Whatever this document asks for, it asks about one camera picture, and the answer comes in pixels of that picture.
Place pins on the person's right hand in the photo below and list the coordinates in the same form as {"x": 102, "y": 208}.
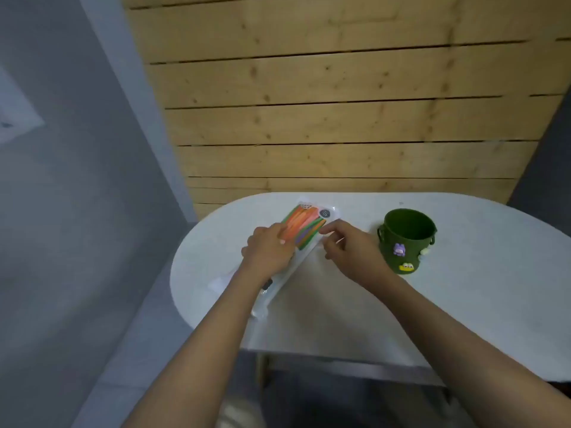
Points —
{"x": 357, "y": 256}

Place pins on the wooden table leg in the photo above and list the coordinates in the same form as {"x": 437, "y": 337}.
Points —
{"x": 262, "y": 369}

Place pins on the bundle of colourful straws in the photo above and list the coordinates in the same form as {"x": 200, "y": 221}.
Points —
{"x": 303, "y": 227}

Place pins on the wooden plank panel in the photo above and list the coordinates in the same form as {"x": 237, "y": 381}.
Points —
{"x": 357, "y": 106}

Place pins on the person's left hand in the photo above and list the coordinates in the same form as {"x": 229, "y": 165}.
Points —
{"x": 267, "y": 254}

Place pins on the person's right forearm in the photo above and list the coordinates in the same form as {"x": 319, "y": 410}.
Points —
{"x": 446, "y": 343}

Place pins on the dark green cup with charms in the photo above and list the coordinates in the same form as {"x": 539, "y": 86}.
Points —
{"x": 392, "y": 238}

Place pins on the person's left forearm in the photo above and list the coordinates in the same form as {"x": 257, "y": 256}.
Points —
{"x": 200, "y": 352}

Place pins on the white plastic straw packet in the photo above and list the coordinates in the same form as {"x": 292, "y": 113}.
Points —
{"x": 332, "y": 210}

